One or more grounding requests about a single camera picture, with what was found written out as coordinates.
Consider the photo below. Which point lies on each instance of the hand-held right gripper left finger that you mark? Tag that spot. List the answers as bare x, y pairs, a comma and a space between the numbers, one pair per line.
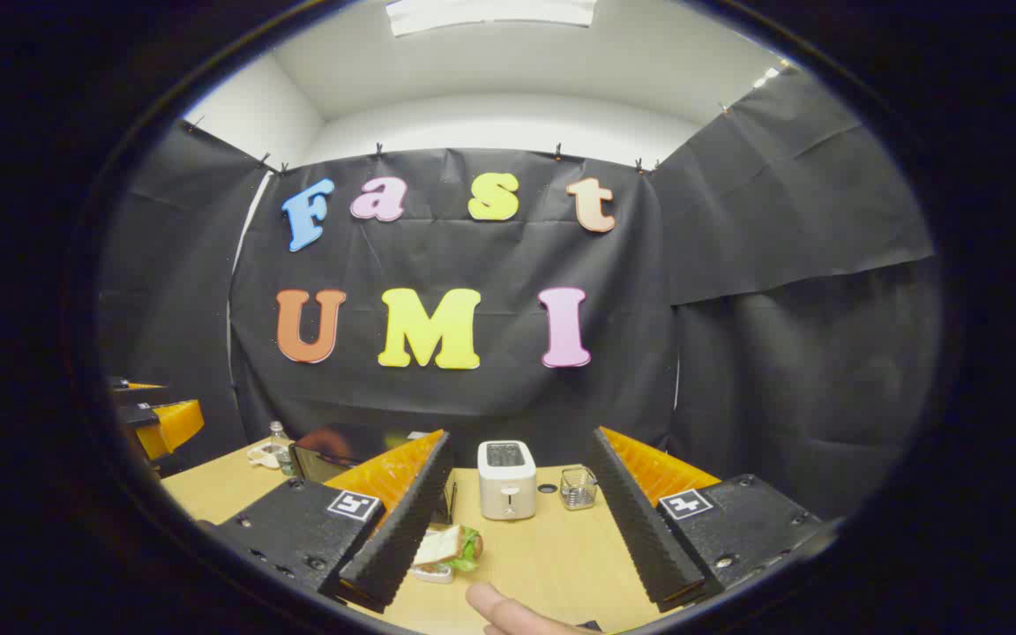
402, 529

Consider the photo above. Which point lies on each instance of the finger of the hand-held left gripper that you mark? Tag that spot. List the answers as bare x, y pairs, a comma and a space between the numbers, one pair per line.
168, 425
139, 394

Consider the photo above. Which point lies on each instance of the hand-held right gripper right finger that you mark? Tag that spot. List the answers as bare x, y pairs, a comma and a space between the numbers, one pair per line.
640, 520

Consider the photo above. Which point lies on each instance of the lettuce sandwich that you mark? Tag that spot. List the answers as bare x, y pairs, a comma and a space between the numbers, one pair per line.
451, 545

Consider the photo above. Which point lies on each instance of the black electric oven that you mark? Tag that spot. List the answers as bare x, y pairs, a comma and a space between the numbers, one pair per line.
332, 451

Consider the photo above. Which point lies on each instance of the white plastic tray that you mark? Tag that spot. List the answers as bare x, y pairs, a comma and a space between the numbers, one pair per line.
433, 575

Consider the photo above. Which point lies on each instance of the white toaster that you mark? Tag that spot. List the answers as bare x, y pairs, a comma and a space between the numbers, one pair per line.
506, 489

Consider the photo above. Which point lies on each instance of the clear plastic water bottle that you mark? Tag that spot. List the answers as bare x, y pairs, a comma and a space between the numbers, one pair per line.
280, 445

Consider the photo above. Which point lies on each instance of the ceiling light panel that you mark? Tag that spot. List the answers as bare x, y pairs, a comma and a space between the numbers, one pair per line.
490, 13

